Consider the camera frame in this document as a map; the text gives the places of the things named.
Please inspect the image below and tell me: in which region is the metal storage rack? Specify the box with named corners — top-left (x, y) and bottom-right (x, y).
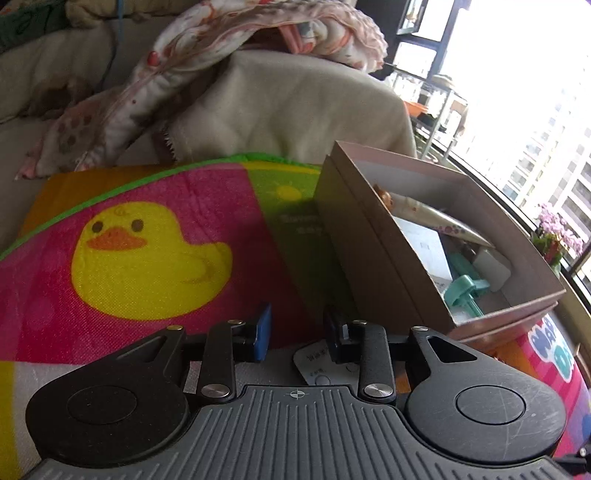
top-left (392, 65), bottom-right (469, 162)

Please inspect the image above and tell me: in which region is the pink flowering potted plant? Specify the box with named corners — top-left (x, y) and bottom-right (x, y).
top-left (531, 203), bottom-right (585, 278)

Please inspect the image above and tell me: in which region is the small white carton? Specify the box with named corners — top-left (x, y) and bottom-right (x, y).
top-left (394, 216), bottom-right (454, 283)

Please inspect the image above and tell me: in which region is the colourful cartoon play mat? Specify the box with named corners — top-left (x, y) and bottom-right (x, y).
top-left (0, 152), bottom-right (583, 480)

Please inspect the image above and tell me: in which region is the white power adapter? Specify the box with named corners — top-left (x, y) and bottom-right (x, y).
top-left (473, 249), bottom-right (513, 292)

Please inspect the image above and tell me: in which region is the patterned plastic packet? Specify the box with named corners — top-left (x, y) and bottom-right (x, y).
top-left (390, 193), bottom-right (495, 247)

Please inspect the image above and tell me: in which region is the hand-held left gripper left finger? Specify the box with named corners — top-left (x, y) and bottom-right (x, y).
top-left (108, 303), bottom-right (273, 403)

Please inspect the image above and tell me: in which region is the beige bundle with blue strap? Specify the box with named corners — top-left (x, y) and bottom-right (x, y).
top-left (65, 0), bottom-right (144, 28)

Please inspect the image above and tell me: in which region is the brown cardboard box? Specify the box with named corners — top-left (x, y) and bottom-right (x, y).
top-left (315, 141), bottom-right (568, 344)

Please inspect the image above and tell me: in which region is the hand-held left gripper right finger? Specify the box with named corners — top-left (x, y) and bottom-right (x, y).
top-left (323, 307), bottom-right (483, 404)

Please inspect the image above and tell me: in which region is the sofa with beige cover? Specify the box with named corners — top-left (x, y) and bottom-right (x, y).
top-left (0, 0), bottom-right (419, 185)

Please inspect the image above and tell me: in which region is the floral pink blanket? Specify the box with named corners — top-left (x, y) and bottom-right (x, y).
top-left (14, 0), bottom-right (389, 178)

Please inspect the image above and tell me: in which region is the white card with round buttons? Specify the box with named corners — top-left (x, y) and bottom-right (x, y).
top-left (293, 342), bottom-right (365, 386)

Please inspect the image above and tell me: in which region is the teal plastic tool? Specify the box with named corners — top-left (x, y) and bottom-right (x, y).
top-left (438, 251), bottom-right (492, 319)

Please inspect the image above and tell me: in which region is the green plush toy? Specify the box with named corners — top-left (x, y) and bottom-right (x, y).
top-left (0, 0), bottom-right (70, 51)

